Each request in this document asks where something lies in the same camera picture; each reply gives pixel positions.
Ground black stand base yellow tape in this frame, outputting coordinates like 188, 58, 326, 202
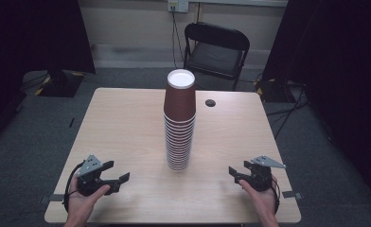
34, 69, 86, 98

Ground black folding chair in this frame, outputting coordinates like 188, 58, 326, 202
183, 21, 251, 92

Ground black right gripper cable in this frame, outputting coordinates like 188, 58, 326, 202
270, 175, 282, 216

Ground black curtain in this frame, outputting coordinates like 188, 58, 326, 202
0, 0, 97, 149
262, 0, 371, 213

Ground stack of brown paper cups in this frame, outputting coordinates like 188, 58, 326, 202
163, 112, 197, 172

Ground dark stand base yellow tape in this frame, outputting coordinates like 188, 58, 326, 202
255, 78, 309, 104

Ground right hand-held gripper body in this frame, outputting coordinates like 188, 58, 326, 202
246, 154, 287, 193

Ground person's right hand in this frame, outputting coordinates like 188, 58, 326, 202
238, 179, 279, 219

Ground grey tape strip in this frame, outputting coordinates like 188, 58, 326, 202
39, 193, 65, 204
281, 190, 304, 201

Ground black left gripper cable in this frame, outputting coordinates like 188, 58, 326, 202
62, 162, 85, 213

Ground person's left hand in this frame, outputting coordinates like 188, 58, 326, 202
67, 175, 112, 220

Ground black floor cables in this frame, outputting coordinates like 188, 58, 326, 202
264, 84, 311, 140

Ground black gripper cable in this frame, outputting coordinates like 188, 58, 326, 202
270, 175, 282, 216
62, 162, 85, 213

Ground white wall socket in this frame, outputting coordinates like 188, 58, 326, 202
167, 0, 190, 14

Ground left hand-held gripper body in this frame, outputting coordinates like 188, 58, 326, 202
75, 153, 112, 197

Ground black wall socket cable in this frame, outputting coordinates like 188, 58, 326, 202
170, 6, 186, 76

